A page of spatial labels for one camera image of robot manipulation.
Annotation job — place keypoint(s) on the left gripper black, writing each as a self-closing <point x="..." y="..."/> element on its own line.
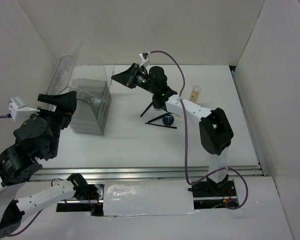
<point x="67" y="105"/>

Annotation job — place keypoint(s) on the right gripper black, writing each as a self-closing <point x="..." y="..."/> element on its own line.
<point x="127" y="78"/>

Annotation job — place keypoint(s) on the clear acrylic organizer box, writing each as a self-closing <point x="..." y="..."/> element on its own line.
<point x="87" y="71"/>

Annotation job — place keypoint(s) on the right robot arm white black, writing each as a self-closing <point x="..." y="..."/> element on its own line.
<point x="214" y="128"/>

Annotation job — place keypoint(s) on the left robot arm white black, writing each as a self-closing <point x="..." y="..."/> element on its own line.
<point x="37" y="139"/>

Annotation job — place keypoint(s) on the black makeup brush angled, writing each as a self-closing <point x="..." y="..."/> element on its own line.
<point x="146" y="109"/>

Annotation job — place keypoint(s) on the black lidded cream jar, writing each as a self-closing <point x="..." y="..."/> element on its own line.
<point x="159" y="108"/>

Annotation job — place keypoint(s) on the blue round compact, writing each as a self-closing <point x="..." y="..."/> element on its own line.
<point x="168" y="120"/>

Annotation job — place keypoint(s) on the thin black eyeliner pencil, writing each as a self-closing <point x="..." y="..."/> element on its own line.
<point x="163" y="126"/>

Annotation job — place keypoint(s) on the white foil cover plate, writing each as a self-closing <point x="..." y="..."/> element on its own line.
<point x="147" y="198"/>

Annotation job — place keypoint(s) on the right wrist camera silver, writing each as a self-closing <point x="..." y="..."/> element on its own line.
<point x="144" y="59"/>

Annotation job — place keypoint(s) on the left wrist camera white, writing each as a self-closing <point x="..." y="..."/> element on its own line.
<point x="18" y="110"/>

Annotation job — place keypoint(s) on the aluminium front rail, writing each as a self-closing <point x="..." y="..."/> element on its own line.
<point x="146" y="173"/>

